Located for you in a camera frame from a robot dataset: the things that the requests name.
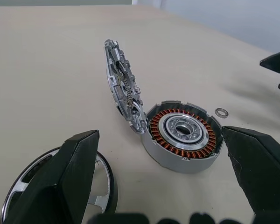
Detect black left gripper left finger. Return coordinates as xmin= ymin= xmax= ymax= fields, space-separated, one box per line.
xmin=1 ymin=130 xmax=100 ymax=224

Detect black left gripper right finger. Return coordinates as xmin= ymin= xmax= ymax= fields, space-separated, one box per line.
xmin=221 ymin=126 xmax=280 ymax=217

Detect black silver spoked rotor ring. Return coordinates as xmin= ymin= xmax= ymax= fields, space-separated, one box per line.
xmin=1 ymin=143 xmax=119 ymax=224

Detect grey motor housing copper windings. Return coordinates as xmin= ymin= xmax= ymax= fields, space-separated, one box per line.
xmin=141 ymin=100 xmax=224 ymax=175

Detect silver gear plate cover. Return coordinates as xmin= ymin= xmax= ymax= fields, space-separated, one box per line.
xmin=104 ymin=39 xmax=147 ymax=135

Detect small silver bearing ring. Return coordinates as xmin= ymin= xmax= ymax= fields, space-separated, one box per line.
xmin=214 ymin=107 xmax=227 ymax=119

